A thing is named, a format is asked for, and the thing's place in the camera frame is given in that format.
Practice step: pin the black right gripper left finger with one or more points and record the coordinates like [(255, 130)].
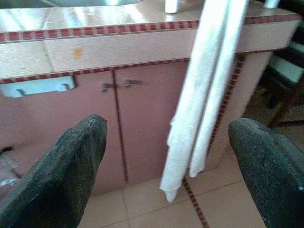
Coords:
[(52, 185)]

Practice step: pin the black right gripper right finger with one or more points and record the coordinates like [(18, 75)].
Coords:
[(273, 180)]

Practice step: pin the clear bubble wrap sheet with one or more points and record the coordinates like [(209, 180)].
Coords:
[(7, 173)]

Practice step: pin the pink cabinet door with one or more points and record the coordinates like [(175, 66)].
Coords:
[(59, 107), (147, 118)]

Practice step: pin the white hook plate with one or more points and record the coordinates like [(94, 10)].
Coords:
[(35, 86)]

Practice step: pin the white hanging towel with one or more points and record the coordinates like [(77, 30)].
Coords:
[(204, 95)]

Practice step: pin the dark wooden chair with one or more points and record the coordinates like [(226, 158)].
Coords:
[(282, 69)]

